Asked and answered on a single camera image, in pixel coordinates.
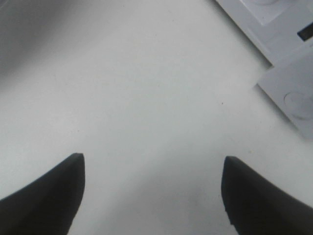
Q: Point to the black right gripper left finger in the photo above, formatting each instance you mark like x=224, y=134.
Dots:
x=48, y=205

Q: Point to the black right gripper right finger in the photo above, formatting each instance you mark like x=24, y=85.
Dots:
x=255, y=206

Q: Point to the round door release button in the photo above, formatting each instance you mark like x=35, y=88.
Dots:
x=299, y=105

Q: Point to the white microwave oven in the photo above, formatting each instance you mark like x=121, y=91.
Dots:
x=283, y=31

